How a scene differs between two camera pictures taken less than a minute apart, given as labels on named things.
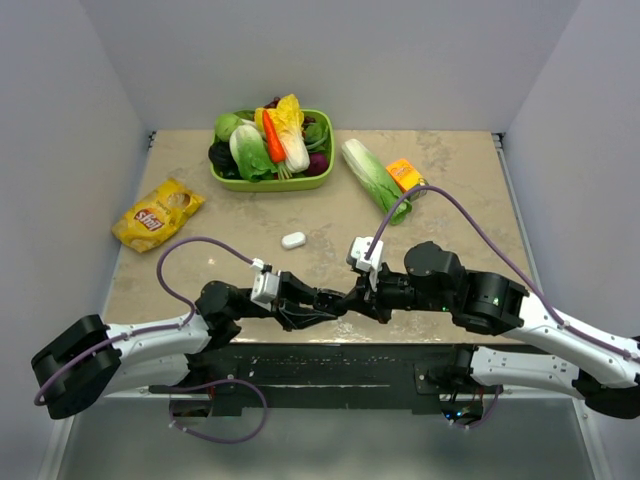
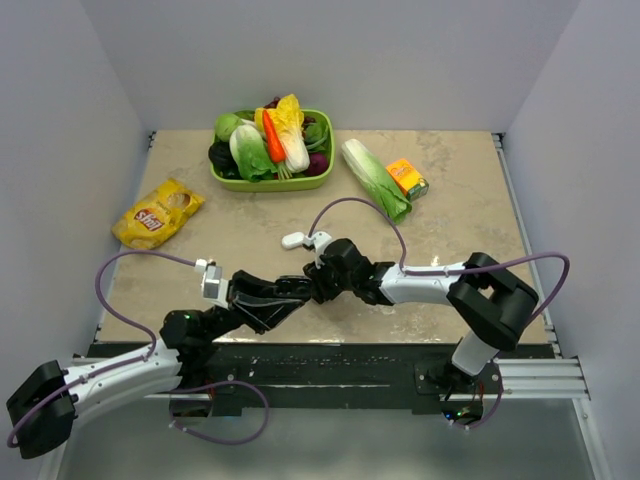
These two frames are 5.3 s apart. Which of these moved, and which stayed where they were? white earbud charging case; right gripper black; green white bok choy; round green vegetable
Moved: right gripper black
Stayed: white earbud charging case; green white bok choy; round green vegetable
